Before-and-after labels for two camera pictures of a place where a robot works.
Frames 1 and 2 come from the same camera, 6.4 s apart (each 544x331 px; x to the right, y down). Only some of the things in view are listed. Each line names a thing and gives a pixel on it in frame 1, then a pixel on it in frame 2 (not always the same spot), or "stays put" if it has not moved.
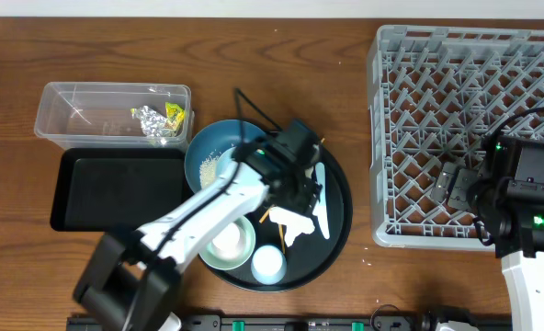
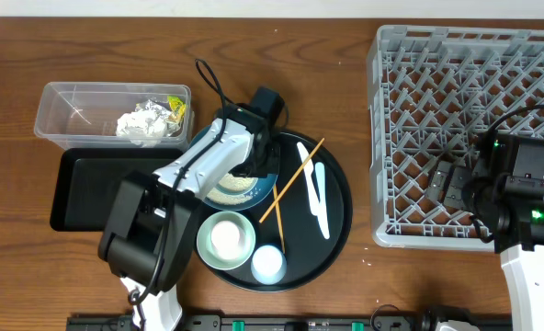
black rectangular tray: (117, 189) stays put
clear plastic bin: (115, 115) stays put
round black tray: (311, 257) stays put
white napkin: (295, 223) -> (143, 128)
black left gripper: (310, 200) -> (274, 168)
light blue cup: (268, 264) stays put
